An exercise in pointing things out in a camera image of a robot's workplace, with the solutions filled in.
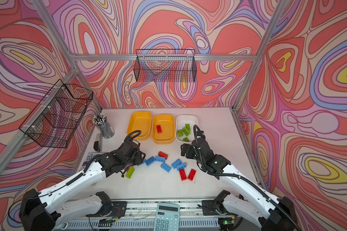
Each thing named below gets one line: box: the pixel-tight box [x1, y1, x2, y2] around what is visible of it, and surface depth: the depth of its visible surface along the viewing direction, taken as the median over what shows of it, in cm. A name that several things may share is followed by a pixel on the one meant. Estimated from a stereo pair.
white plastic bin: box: [175, 114, 199, 143], surface depth 106 cm
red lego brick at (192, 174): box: [187, 168, 197, 182], surface depth 85 cm
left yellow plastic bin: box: [126, 111, 153, 142], surface depth 110 cm
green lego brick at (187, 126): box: [185, 123, 191, 132], surface depth 107 cm
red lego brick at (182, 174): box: [179, 168, 187, 182], surface depth 86 cm
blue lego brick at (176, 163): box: [171, 158, 183, 169], surface depth 90 cm
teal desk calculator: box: [153, 203, 181, 231], surface depth 70 cm
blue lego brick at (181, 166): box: [175, 162, 187, 171], surface depth 88 cm
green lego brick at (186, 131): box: [182, 127, 190, 137], surface depth 103 cm
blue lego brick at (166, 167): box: [160, 162, 173, 173], surface depth 89 cm
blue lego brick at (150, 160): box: [144, 155, 157, 167], surface depth 90 cm
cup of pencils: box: [92, 113, 115, 139], surface depth 95 cm
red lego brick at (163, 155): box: [158, 151, 169, 160], surface depth 93 cm
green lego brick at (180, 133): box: [177, 129, 185, 138], surface depth 102 cm
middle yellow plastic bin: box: [151, 114, 175, 145], surface depth 107 cm
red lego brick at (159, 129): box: [156, 124, 163, 134], surface depth 107 cm
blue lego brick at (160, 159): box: [155, 155, 166, 163], surface depth 92 cm
